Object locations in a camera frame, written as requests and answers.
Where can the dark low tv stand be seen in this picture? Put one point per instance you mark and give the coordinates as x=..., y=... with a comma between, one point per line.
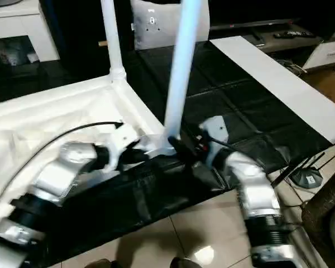
x=240, y=25

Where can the small yellow label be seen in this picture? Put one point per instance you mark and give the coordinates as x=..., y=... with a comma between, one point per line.
x=103, y=43

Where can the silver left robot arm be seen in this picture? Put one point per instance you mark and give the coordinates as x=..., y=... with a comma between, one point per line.
x=56, y=178

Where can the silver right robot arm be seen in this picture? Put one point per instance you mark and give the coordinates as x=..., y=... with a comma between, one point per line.
x=251, y=190

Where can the black work mat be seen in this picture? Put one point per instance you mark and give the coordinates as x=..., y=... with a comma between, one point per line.
x=240, y=106

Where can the white plastic table top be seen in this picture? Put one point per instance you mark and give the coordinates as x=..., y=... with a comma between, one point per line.
x=56, y=111

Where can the brown cardboard box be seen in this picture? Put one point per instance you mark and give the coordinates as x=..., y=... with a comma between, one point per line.
x=330, y=84

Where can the black remote control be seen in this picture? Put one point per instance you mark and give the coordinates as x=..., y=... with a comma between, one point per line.
x=293, y=34

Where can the black wifi router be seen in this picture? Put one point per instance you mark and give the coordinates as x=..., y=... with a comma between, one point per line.
x=307, y=177

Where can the white cabinet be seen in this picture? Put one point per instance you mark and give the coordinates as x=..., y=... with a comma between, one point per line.
x=22, y=28

